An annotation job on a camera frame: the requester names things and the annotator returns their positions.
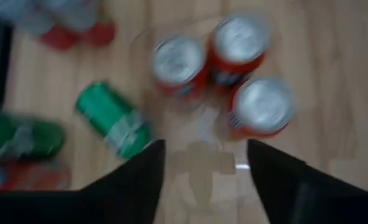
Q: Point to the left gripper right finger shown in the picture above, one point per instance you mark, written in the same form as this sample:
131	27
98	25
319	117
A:
296	193

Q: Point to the red Fanta soda can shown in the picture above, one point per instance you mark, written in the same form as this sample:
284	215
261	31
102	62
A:
261	105
31	177
238	39
177	60

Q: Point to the clear plastic bin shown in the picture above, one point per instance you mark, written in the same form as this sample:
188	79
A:
202	124

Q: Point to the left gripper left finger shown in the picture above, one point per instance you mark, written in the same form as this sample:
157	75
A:
131	193

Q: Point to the green Sprite soda can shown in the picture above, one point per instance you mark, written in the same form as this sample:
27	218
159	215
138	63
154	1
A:
31	140
109	115

